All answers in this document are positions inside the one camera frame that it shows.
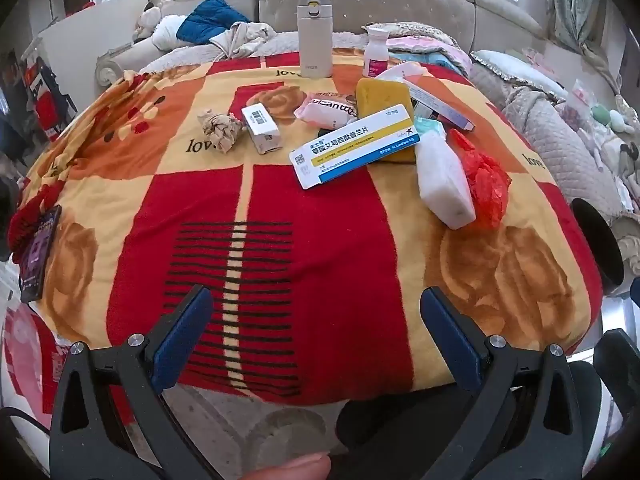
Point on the green plush toy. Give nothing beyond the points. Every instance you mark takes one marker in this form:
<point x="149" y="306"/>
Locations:
<point x="601" y="114"/>

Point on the pink wet wipes pack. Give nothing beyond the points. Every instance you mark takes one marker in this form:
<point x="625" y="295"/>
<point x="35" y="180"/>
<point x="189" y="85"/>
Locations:
<point x="327" y="110"/>

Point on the cream cloth on sofa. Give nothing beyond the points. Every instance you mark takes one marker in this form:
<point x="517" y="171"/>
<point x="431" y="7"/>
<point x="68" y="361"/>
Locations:
<point x="242" y="39"/>

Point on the blue yellow medicine box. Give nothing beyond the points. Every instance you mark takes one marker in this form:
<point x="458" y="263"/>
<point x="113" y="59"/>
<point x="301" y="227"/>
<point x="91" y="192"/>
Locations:
<point x="349" y="148"/>

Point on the red plastic bag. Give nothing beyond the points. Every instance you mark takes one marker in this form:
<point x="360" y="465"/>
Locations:
<point x="488" y="183"/>

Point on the small white barcode box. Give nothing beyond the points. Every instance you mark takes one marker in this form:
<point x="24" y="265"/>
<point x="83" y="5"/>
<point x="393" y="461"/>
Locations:
<point x="263" y="130"/>

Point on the beige thermos bottle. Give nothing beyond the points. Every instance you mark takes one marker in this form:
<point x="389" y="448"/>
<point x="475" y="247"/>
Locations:
<point x="315" y="38"/>

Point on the person thumb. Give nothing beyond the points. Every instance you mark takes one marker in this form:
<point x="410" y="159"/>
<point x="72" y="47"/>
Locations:
<point x="315" y="466"/>

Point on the white pink pill bottle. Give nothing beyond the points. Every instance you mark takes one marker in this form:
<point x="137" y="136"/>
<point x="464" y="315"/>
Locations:
<point x="375" y="58"/>

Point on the beige tufted sofa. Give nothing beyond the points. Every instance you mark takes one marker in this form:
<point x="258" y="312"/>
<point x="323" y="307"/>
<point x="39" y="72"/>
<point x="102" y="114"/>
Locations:
<point x="476" y="25"/>

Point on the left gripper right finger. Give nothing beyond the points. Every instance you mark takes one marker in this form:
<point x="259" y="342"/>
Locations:
<point x="524" y="420"/>

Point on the red orange patterned blanket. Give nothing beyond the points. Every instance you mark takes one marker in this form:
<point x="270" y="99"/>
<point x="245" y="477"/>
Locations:
<point x="316" y="292"/>

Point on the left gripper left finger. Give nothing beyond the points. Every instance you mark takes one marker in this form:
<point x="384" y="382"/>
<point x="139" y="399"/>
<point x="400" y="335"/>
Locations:
<point x="88" y="439"/>

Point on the beige paper ball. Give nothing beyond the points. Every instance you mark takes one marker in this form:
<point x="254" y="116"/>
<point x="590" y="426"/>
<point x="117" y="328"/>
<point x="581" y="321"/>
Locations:
<point x="221" y="131"/>

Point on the white blue long box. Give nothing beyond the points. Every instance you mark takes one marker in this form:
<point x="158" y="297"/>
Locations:
<point x="439" y="107"/>

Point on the yellow sponge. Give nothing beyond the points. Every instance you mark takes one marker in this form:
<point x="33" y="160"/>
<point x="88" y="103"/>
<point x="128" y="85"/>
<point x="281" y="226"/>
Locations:
<point x="373" y="96"/>

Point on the pink blue folded blankets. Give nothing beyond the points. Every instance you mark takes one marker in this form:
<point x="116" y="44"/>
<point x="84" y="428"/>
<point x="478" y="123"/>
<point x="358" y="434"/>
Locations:
<point x="425" y="44"/>

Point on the dark purple phone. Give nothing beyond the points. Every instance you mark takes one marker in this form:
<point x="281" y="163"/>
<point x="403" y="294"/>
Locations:
<point x="33" y="265"/>

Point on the blue jacket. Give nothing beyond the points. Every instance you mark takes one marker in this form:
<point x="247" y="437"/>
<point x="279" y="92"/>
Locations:
<point x="209" y="19"/>

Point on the white cushion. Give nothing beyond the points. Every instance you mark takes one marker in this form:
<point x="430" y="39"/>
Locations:
<point x="496" y="74"/>

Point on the teal tissue pack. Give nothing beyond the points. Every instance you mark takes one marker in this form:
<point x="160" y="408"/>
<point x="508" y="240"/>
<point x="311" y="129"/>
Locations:
<point x="431" y="127"/>

